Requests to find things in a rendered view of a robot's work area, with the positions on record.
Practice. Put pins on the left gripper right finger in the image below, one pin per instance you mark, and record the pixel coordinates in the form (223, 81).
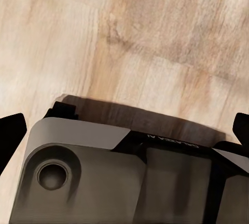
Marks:
(241, 129)

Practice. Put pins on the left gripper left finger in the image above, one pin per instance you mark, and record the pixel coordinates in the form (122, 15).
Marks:
(12, 130)

